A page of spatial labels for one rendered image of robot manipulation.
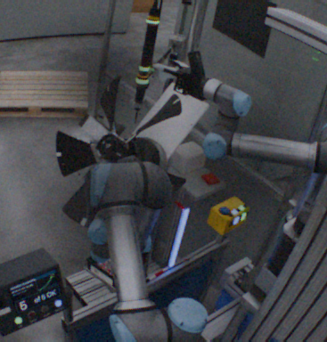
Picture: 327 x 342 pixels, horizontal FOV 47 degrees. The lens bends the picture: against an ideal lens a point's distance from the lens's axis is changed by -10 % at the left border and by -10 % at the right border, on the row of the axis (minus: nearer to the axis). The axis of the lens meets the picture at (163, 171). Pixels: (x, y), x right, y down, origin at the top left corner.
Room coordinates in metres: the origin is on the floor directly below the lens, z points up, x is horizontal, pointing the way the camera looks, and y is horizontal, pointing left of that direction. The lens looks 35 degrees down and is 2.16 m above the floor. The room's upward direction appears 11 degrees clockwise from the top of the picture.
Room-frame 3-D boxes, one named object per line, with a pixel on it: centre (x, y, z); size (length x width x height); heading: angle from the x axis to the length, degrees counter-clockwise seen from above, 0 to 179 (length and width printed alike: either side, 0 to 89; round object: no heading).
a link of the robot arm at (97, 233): (1.01, 0.17, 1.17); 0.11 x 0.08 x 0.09; 174
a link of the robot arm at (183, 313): (0.65, -0.14, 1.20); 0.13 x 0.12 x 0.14; 115
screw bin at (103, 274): (1.17, 0.12, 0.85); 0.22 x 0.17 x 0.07; 152
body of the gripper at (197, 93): (1.31, -0.04, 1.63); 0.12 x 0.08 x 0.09; 57
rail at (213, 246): (1.11, -0.05, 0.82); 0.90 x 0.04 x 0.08; 137
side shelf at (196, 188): (1.91, -0.14, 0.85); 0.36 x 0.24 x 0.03; 47
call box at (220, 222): (1.40, -0.32, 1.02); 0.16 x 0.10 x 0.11; 137
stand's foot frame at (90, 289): (1.66, 0.11, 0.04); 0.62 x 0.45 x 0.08; 137
